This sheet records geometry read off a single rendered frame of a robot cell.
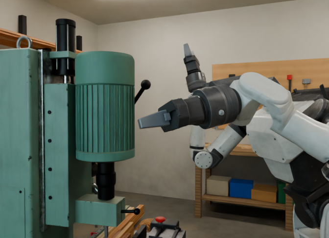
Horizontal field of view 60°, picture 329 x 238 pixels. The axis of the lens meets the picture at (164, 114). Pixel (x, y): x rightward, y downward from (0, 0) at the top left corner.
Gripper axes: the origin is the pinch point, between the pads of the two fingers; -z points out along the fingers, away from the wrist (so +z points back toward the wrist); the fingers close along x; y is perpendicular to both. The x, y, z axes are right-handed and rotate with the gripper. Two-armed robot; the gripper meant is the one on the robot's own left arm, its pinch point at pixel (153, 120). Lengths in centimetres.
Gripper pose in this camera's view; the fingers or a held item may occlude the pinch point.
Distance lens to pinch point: 58.0
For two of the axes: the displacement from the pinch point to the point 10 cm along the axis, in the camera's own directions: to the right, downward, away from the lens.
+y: -2.5, -9.6, 0.9
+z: 9.2, -2.1, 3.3
